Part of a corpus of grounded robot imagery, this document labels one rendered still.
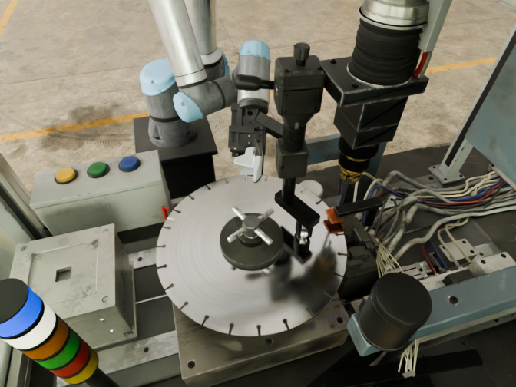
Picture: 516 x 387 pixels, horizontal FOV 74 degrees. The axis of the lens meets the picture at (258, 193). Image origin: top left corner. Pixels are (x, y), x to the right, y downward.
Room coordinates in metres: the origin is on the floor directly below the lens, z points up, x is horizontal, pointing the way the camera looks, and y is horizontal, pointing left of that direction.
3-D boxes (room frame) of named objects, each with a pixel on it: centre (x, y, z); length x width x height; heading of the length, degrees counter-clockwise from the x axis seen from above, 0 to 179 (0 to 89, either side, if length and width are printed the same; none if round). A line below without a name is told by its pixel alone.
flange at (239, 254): (0.35, 0.01, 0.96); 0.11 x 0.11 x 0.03
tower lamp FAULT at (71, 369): (0.14, 0.23, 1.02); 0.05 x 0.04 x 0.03; 16
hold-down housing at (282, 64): (0.39, -0.05, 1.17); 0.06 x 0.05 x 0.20; 97
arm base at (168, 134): (0.92, 0.28, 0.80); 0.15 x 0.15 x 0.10
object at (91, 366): (0.14, 0.23, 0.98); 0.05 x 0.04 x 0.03; 16
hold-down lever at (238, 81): (0.41, -0.01, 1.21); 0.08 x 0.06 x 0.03; 106
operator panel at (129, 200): (0.57, 0.37, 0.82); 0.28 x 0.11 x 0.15; 106
